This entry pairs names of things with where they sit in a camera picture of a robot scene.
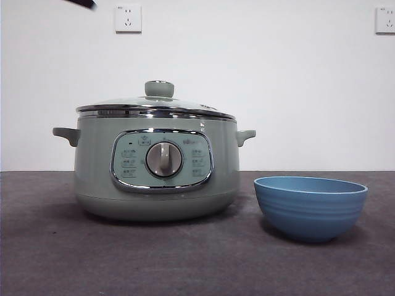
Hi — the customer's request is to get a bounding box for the blue bowl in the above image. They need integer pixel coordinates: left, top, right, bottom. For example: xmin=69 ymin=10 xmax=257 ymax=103
xmin=253 ymin=176 xmax=369 ymax=244

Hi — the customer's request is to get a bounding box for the pale green electric steamer pot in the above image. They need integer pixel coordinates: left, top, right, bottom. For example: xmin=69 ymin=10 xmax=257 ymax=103
xmin=51 ymin=106 xmax=257 ymax=221

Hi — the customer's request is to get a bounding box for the glass lid with green knob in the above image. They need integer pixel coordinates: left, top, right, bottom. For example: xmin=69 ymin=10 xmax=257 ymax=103
xmin=75 ymin=80 xmax=236 ymax=120

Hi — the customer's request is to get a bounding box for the white wall socket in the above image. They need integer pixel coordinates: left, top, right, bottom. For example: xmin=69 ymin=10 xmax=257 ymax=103
xmin=115 ymin=3 xmax=143 ymax=35
xmin=375 ymin=6 xmax=395 ymax=36

